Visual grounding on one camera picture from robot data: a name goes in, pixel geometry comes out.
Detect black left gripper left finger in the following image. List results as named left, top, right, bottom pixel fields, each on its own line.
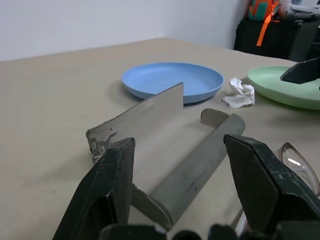
left=52, top=136, right=136, bottom=240

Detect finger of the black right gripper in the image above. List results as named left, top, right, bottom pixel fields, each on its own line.
left=279, top=57, right=320, bottom=85

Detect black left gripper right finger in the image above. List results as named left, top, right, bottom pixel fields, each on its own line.
left=222, top=134, right=320, bottom=234

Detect clear frame glasses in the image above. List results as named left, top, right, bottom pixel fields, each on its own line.
left=277, top=141, right=320, bottom=197

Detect green plate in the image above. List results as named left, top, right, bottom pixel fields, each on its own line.
left=246, top=65, right=320, bottom=111

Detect white tissue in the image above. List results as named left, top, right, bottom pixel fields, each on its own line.
left=222, top=77, right=256, bottom=109

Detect grey glasses case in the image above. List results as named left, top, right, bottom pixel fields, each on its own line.
left=85, top=82, right=247, bottom=231

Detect blue plate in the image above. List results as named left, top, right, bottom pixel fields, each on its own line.
left=121, top=62, right=225, bottom=105

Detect black equipment case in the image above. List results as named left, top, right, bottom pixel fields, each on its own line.
left=233, top=17, right=320, bottom=63

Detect white grey device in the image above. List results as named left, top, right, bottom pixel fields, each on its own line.
left=276, top=0, right=320, bottom=22

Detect orange strap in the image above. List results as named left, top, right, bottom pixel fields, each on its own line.
left=256, top=0, right=280, bottom=47

